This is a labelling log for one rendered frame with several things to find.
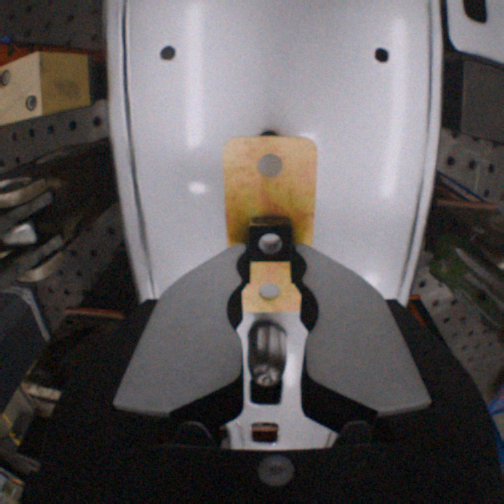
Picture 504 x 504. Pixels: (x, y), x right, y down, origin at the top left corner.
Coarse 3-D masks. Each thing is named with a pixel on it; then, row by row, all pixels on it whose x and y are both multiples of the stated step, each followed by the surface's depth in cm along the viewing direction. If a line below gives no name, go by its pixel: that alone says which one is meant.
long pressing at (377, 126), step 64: (128, 0) 15; (192, 0) 15; (256, 0) 15; (320, 0) 15; (384, 0) 14; (128, 64) 17; (192, 64) 17; (256, 64) 17; (320, 64) 17; (384, 64) 16; (128, 128) 19; (192, 128) 19; (256, 128) 19; (320, 128) 19; (384, 128) 18; (128, 192) 21; (192, 192) 21; (320, 192) 20; (384, 192) 20; (128, 256) 23; (192, 256) 23; (384, 256) 22; (256, 320) 25; (256, 448) 36
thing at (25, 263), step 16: (48, 192) 16; (0, 208) 14; (16, 208) 14; (32, 208) 15; (0, 224) 13; (48, 240) 17; (16, 256) 15; (32, 256) 15; (0, 272) 13; (16, 272) 14; (0, 288) 13
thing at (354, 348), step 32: (320, 256) 11; (320, 288) 9; (352, 288) 9; (320, 320) 8; (352, 320) 8; (384, 320) 8; (320, 352) 7; (352, 352) 7; (384, 352) 7; (320, 384) 6; (352, 384) 6; (384, 384) 6; (416, 384) 6; (320, 416) 7; (352, 416) 6
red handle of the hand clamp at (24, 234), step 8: (32, 216) 16; (16, 224) 15; (24, 224) 15; (32, 224) 15; (8, 232) 14; (16, 232) 15; (24, 232) 15; (32, 232) 15; (0, 240) 14; (8, 240) 15; (16, 240) 15; (24, 240) 15; (32, 240) 15; (0, 248) 14; (8, 248) 15; (24, 248) 16
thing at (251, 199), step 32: (224, 160) 13; (256, 160) 13; (288, 160) 12; (224, 192) 13; (256, 192) 13; (288, 192) 13; (256, 224) 13; (288, 224) 13; (256, 256) 13; (288, 256) 13; (256, 288) 15; (288, 288) 15
